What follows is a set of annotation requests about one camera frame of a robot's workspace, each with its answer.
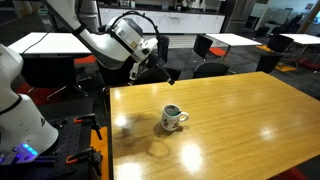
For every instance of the black office chair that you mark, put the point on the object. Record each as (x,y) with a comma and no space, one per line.
(268,62)
(210,69)
(202,45)
(163,48)
(280,42)

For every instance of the green pen with black clip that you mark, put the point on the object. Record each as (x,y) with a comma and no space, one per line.
(174,112)

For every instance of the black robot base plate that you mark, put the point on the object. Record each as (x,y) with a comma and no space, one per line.
(66,146)

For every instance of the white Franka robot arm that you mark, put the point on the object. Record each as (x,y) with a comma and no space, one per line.
(100,43)

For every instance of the wooden table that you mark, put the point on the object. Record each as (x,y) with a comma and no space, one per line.
(216,126)

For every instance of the white rectangular table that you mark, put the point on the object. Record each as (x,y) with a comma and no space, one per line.
(50,43)
(301,38)
(233,39)

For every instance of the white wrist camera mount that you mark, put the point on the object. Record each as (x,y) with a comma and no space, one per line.
(134,70)

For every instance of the white mug with red print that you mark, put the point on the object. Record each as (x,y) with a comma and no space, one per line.
(170,121)

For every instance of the white kitchen counter cabinets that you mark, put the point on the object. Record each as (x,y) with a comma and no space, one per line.
(166,21)

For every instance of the orange black clamp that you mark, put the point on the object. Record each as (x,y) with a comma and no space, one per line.
(87,121)
(83,158)

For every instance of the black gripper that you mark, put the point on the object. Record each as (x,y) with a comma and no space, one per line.
(152,61)

